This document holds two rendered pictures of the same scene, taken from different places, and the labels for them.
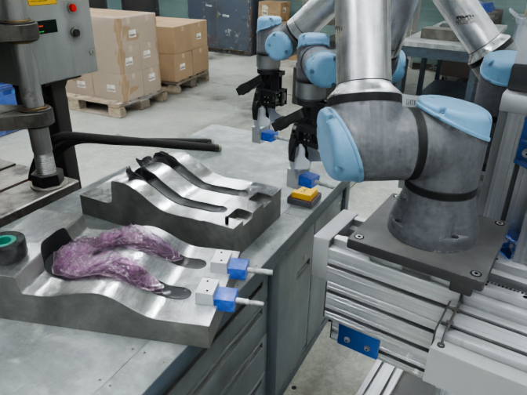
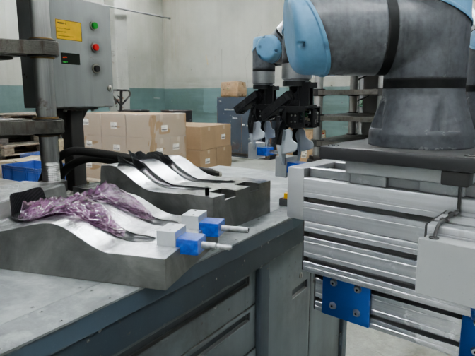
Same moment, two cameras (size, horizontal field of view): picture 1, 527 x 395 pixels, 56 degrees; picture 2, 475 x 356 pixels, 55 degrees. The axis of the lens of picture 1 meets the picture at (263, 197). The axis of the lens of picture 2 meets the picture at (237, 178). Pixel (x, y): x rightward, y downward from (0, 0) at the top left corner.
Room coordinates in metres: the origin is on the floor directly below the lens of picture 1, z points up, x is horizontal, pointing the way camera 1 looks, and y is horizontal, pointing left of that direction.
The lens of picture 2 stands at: (0.03, -0.10, 1.11)
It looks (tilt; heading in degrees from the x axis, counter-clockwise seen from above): 10 degrees down; 7
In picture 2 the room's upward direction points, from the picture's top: straight up
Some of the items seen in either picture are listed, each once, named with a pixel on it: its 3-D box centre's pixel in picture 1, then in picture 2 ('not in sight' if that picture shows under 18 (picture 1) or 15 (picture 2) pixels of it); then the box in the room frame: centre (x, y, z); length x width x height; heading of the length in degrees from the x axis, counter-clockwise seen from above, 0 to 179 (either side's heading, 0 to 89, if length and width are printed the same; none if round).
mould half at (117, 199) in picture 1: (179, 193); (169, 186); (1.23, 0.23, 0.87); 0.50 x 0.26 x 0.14; 63
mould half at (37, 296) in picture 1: (113, 270); (80, 224); (0.88, 0.32, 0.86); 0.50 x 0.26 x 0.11; 80
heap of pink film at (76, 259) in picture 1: (114, 251); (83, 203); (0.88, 0.32, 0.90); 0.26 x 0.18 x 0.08; 80
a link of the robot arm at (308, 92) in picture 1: (311, 89); (297, 73); (1.21, -0.11, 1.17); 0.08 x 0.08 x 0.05
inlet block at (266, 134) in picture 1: (272, 135); (267, 151); (1.55, -0.03, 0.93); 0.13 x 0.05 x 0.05; 56
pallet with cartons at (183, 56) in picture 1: (150, 52); (180, 150); (6.24, 1.43, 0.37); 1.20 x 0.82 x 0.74; 69
